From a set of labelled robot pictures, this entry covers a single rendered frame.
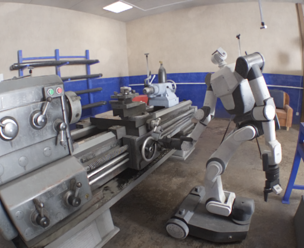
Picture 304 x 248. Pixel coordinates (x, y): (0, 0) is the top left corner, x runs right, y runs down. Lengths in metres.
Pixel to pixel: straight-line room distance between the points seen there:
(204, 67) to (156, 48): 1.76
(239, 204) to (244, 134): 0.57
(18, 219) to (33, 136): 0.43
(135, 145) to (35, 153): 0.77
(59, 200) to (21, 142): 0.37
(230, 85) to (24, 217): 1.29
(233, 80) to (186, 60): 4.69
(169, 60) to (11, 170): 5.50
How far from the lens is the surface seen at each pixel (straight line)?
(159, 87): 2.38
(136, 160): 1.50
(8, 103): 0.98
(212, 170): 1.31
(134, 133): 1.48
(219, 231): 1.48
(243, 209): 1.49
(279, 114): 4.71
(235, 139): 1.20
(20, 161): 1.04
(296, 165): 2.00
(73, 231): 1.22
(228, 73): 1.08
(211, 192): 1.47
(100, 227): 1.55
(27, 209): 0.99
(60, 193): 1.05
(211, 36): 5.59
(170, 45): 5.98
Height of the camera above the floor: 1.26
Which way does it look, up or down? 15 degrees down
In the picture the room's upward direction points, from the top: 4 degrees counter-clockwise
